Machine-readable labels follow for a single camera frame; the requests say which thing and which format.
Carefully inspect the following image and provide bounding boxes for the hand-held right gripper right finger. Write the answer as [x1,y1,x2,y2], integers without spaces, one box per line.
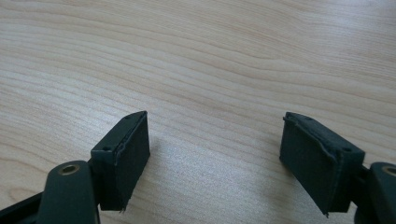
[278,111,366,217]

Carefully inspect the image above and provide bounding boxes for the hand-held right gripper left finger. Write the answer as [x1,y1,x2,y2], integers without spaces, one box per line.
[90,110,151,213]

